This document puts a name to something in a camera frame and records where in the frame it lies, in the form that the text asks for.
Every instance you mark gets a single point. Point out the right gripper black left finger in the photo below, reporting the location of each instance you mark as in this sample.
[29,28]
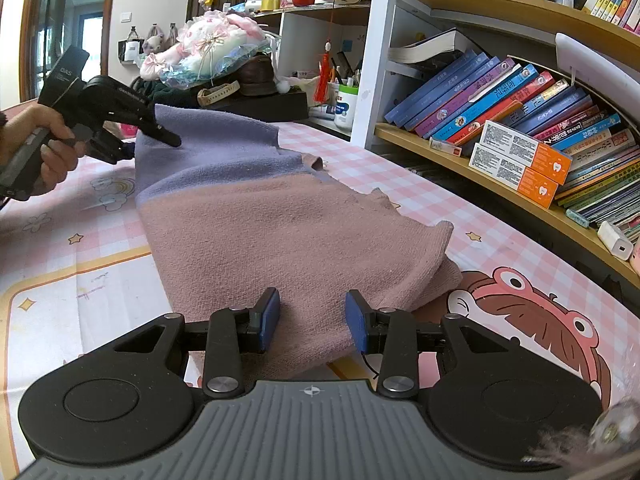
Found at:
[231,333]

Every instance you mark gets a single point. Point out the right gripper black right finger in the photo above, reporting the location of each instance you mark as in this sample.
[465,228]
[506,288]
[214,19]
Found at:
[392,334]

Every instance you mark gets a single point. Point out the pink and purple knit sweater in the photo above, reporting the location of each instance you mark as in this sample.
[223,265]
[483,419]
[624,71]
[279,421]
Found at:
[229,213]

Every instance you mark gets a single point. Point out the person's left hand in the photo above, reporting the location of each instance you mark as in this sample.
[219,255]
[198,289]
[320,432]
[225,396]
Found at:
[59,156]

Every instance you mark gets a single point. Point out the pink bouquet in wrapping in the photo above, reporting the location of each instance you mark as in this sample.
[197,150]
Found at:
[210,46]

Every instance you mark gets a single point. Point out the pink checkered cartoon tablecloth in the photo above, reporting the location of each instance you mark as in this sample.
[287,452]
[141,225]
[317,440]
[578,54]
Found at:
[77,270]

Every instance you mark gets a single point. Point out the lower white orange medicine box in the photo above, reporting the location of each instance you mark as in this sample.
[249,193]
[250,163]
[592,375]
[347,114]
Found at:
[516,176]

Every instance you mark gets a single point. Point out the white orange medicine box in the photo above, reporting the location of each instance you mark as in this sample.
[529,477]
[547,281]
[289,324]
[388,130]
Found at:
[516,176]
[527,151]

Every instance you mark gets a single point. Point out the red hanging tassel ornament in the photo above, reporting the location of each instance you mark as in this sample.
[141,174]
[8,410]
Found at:
[324,74]

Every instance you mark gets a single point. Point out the upper white orange medicine box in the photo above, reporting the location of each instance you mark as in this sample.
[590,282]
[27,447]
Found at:
[527,151]

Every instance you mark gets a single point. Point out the white jar with green lid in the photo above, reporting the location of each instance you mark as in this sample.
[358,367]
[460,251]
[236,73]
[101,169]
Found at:
[345,106]

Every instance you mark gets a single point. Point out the white power adapter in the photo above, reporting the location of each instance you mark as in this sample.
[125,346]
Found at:
[615,241]

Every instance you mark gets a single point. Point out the row of colourful books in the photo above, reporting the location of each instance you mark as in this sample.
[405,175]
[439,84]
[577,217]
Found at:
[447,112]

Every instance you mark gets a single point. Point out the wooden bookshelf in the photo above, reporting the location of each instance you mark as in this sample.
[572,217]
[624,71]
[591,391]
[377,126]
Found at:
[520,28]

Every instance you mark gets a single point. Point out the white flat lamp head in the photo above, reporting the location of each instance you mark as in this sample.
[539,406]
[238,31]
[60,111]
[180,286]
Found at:
[599,73]

